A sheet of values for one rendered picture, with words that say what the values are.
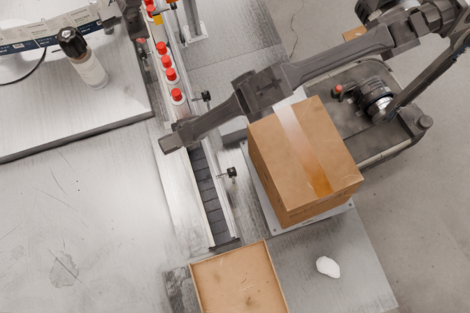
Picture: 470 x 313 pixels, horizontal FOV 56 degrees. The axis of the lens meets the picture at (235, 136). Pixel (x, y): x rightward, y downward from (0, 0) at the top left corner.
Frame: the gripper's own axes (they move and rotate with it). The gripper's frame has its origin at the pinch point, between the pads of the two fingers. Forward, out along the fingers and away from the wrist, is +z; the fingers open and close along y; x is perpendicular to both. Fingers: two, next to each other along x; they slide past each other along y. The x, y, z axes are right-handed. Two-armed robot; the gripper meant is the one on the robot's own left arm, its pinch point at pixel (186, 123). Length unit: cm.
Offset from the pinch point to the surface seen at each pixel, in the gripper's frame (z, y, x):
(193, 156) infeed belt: -2.3, 1.1, 11.8
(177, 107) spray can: -5.7, 1.2, -7.3
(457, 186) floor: 46, -128, 89
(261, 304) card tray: -33, -5, 56
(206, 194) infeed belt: -11.7, 0.8, 23.4
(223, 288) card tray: -27, 5, 50
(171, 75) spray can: -4.7, -0.1, -18.0
